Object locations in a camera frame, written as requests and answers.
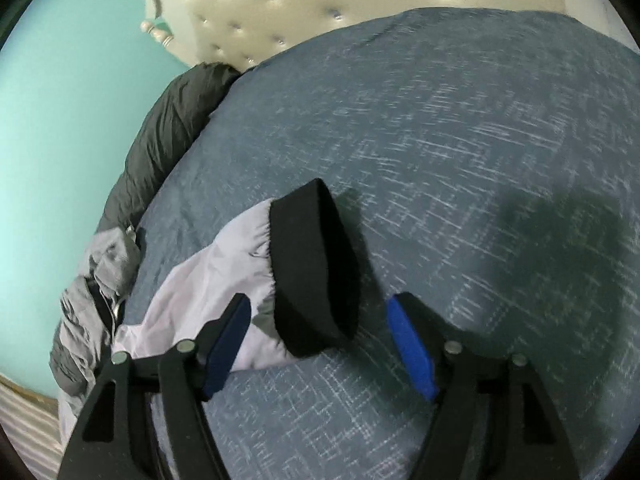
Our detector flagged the lavender jacket with black trim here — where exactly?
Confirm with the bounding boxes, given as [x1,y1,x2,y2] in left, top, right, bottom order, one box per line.
[112,178,364,373]

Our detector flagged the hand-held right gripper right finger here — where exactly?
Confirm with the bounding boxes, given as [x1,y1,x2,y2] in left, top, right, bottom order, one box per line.
[386,292,581,480]

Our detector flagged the cream bedpost finial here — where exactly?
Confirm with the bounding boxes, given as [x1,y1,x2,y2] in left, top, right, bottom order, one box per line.
[140,17,176,49]

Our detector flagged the blue bed cover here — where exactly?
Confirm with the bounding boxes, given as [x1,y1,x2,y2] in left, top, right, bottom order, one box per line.
[57,7,640,480]

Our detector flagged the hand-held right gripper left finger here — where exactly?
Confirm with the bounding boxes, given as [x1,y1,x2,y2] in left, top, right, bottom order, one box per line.
[56,292,252,480]

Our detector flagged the grey hooded jacket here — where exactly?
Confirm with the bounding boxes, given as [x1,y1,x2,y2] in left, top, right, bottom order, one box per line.
[49,226,141,403]

